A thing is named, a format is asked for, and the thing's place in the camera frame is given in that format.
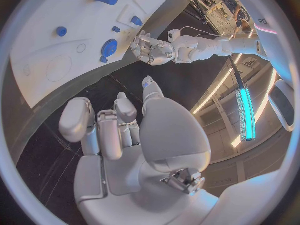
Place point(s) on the blue plug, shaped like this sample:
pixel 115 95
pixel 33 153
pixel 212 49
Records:
pixel 136 20

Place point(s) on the blue gear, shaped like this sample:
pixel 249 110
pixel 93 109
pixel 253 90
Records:
pixel 109 47

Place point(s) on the glowing light bar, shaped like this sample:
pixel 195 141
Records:
pixel 246 114

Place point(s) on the workshop desk with equipment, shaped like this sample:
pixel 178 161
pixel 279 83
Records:
pixel 211 5

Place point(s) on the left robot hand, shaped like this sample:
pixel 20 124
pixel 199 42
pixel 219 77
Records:
pixel 152 50

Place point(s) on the person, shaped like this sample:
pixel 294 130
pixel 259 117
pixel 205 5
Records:
pixel 241 20

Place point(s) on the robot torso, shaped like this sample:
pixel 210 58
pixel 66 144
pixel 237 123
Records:
pixel 276 60

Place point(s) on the blue short cylinder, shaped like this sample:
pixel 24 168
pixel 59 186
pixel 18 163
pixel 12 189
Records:
pixel 62 31

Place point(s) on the small blue peg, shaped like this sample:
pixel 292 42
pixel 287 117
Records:
pixel 116 29

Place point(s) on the white task board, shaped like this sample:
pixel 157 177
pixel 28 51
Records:
pixel 77 33

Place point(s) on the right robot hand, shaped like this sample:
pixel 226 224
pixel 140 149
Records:
pixel 164 135

